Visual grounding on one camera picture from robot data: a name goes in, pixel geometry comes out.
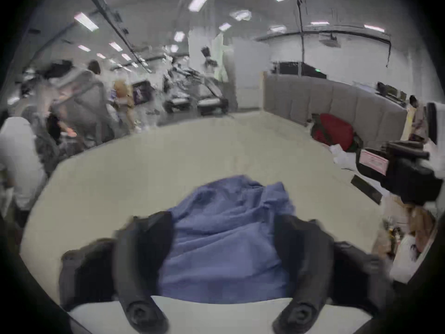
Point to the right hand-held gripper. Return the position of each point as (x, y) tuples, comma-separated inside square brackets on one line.
[(413, 181)]

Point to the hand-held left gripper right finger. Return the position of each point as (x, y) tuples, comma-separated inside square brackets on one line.
[(307, 256)]

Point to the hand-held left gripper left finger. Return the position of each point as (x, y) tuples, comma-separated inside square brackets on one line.
[(134, 256)]

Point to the blue shirt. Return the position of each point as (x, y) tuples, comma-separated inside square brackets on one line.
[(222, 242)]

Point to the black phone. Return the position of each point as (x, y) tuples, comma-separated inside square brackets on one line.
[(366, 188)]

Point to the white crumpled cloth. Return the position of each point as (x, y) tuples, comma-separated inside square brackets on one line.
[(342, 157)]

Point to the red bag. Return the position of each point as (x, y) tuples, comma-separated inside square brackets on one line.
[(333, 130)]

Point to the grey padded headboard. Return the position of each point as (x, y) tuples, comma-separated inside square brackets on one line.
[(333, 99)]

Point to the group of people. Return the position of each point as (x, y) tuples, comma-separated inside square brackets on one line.
[(52, 117)]

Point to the black monitor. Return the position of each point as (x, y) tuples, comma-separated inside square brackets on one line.
[(142, 92)]

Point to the black robot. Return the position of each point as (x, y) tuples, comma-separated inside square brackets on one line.
[(212, 96)]

